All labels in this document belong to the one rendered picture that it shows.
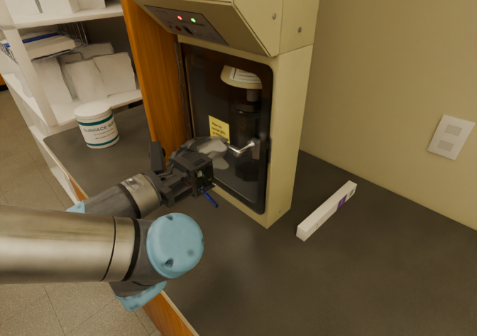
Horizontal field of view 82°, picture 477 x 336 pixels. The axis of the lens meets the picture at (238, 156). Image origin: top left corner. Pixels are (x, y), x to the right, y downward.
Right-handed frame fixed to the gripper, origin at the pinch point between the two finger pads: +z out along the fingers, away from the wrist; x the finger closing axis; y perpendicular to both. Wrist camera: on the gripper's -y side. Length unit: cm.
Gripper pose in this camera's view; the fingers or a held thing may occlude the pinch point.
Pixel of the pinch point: (221, 144)
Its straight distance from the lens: 64.7
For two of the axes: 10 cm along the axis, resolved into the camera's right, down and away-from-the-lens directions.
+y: 7.1, 3.7, -6.0
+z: 7.0, -4.2, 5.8
